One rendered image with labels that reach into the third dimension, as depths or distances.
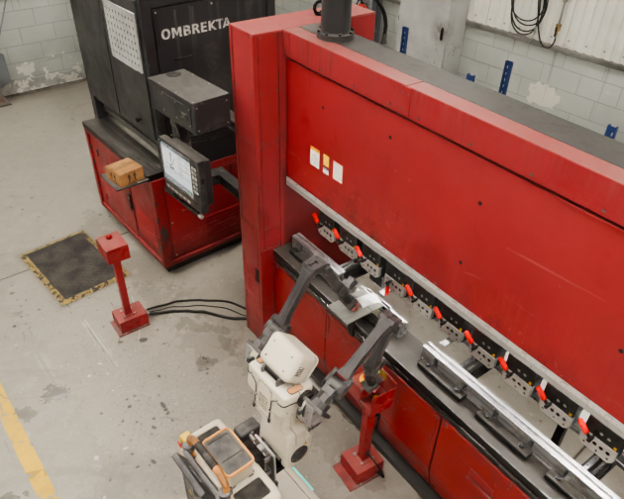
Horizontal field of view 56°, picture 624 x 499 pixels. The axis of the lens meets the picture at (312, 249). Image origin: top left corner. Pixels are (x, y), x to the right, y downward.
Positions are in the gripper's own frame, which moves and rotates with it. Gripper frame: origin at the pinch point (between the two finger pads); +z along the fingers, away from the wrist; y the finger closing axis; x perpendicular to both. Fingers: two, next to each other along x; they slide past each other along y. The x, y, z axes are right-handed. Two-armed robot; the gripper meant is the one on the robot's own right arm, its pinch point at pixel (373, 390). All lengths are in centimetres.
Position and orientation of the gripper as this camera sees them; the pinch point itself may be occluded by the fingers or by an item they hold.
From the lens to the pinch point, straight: 316.8
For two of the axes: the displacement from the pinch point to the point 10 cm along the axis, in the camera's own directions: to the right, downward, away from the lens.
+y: 8.3, -5.0, 2.6
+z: 2.0, 7.0, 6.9
